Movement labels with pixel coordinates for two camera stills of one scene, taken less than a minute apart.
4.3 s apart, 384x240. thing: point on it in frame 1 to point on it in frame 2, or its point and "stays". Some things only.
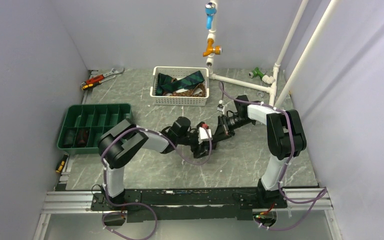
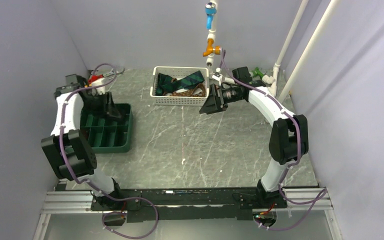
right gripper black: (223, 131) to (215, 102)
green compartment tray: (84, 125) stays
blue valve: (210, 10) stays
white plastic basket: (176, 72) stays
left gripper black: (197, 152) to (108, 107)
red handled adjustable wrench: (113, 71) stays
